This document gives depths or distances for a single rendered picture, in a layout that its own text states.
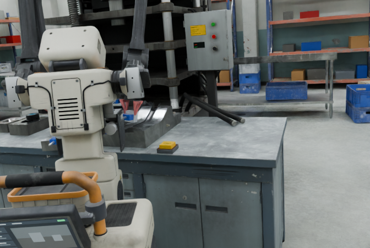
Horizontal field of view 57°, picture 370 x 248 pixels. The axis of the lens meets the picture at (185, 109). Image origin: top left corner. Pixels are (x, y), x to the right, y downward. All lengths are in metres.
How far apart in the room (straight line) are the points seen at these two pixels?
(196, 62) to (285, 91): 3.04
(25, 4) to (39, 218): 0.91
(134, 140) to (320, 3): 6.87
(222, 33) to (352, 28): 6.02
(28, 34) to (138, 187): 0.87
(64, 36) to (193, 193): 0.91
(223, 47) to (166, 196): 1.11
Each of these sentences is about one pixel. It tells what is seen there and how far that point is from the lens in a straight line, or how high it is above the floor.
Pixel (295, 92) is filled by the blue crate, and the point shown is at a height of 0.36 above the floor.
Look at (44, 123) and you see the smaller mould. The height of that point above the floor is 0.84.
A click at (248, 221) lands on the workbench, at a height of 0.47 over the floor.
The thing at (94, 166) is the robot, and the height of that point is 0.87.
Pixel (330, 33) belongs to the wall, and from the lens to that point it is 8.18.
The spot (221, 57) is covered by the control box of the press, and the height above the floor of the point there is 1.16.
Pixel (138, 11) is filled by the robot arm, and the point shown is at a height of 1.44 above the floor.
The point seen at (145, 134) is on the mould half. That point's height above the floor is 0.86.
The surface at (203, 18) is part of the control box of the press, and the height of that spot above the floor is 1.42.
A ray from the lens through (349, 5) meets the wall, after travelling 8.20.
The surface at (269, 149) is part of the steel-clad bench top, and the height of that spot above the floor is 0.80.
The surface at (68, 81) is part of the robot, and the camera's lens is 1.24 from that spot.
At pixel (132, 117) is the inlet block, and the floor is 0.95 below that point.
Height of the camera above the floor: 1.33
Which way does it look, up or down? 12 degrees down
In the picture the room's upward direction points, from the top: 5 degrees counter-clockwise
